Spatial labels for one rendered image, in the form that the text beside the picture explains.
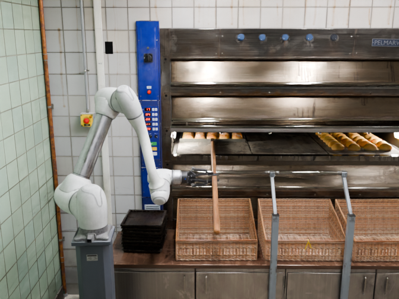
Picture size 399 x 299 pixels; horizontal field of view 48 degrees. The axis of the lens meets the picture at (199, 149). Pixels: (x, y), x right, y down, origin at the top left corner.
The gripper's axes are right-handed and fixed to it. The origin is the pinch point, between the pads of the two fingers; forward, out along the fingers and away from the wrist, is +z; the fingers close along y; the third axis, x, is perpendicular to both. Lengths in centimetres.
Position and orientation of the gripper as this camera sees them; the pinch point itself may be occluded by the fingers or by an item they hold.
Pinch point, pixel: (213, 177)
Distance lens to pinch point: 284.5
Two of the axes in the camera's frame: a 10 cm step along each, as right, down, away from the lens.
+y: 0.0, 9.7, 2.5
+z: 10.0, 0.0, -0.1
